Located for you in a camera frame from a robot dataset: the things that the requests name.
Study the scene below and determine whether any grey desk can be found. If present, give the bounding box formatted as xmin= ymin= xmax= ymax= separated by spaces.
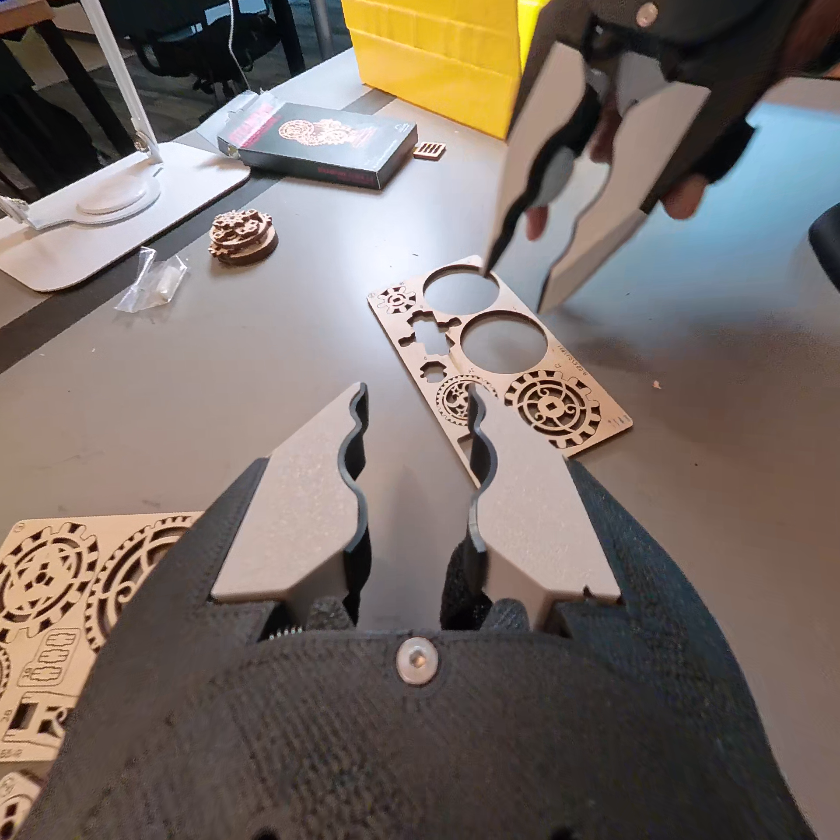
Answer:
xmin=0 ymin=49 xmax=840 ymax=828

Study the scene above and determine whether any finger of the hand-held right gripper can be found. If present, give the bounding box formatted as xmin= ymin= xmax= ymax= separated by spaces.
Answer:
xmin=487 ymin=41 xmax=603 ymax=277
xmin=537 ymin=82 xmax=714 ymax=316

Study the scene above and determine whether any assembled wooden gear model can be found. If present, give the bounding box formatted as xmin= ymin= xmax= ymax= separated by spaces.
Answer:
xmin=209 ymin=208 xmax=279 ymax=266

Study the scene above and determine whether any black mesh office chair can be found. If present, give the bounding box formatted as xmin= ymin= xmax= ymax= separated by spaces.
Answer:
xmin=808 ymin=202 xmax=840 ymax=298

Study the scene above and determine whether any black background office chair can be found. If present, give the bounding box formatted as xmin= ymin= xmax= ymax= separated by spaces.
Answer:
xmin=121 ymin=0 xmax=293 ymax=93

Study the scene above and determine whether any clear plastic bag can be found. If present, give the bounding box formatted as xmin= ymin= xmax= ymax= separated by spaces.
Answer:
xmin=114 ymin=247 xmax=189 ymax=313

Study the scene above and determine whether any yellow plastic bin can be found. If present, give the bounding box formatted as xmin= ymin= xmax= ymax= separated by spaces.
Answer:
xmin=341 ymin=0 xmax=549 ymax=140

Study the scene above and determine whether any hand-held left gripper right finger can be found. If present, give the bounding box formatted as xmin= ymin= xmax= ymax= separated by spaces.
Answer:
xmin=465 ymin=387 xmax=622 ymax=632

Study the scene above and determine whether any black puzzle box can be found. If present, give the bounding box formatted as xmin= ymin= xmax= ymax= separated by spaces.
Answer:
xmin=217 ymin=101 xmax=420 ymax=193

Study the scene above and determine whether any person's right hand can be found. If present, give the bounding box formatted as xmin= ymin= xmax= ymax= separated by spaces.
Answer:
xmin=525 ymin=79 xmax=765 ymax=242

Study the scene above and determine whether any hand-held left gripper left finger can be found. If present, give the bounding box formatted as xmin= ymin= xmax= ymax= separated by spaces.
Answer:
xmin=210 ymin=382 xmax=372 ymax=621

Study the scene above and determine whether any wooden sheet with large gears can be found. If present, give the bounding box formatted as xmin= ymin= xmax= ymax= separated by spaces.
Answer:
xmin=0 ymin=512 xmax=204 ymax=828

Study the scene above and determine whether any wooden sheet with round holes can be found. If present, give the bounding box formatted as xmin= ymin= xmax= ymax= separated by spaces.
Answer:
xmin=366 ymin=255 xmax=635 ymax=484

